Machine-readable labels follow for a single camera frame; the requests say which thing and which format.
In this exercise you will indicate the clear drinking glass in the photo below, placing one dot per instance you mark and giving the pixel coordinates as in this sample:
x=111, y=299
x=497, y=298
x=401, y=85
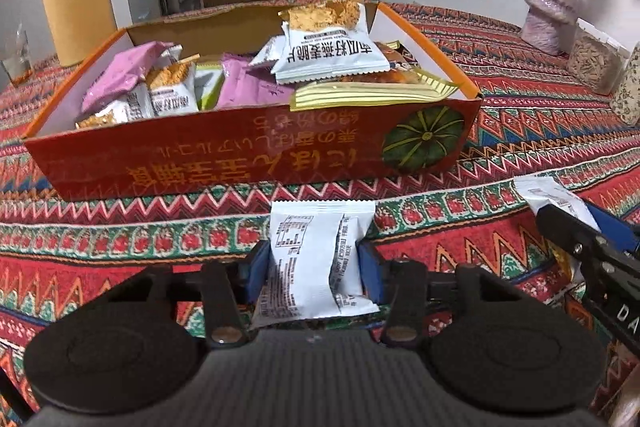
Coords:
x=15, y=59

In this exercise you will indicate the striped yellow orange snack packet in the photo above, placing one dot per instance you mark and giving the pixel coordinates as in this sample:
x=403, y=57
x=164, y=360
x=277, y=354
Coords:
x=370, y=94

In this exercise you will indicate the pink ribbed vase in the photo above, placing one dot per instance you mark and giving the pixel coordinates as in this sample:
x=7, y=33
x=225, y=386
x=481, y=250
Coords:
x=550, y=2

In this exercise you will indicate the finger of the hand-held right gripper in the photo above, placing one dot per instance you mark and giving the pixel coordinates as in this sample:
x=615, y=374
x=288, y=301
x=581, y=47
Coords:
x=565, y=232
x=617, y=232

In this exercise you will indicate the clear seed jar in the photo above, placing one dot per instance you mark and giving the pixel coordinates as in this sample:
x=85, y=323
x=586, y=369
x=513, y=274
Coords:
x=597, y=59

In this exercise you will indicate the green snack bar packet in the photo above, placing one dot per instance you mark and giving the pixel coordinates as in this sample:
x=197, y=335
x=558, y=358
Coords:
x=207, y=87

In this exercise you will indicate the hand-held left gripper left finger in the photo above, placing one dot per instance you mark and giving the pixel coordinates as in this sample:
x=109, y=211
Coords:
x=259, y=271

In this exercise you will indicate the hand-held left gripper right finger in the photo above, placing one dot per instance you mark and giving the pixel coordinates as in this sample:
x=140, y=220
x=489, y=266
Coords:
x=371, y=274

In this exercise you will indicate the red cardboard box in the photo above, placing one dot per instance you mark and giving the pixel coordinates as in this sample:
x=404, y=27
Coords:
x=225, y=157

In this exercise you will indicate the floral fabric pouch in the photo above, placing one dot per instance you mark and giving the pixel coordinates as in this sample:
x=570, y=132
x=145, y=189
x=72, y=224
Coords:
x=629, y=92

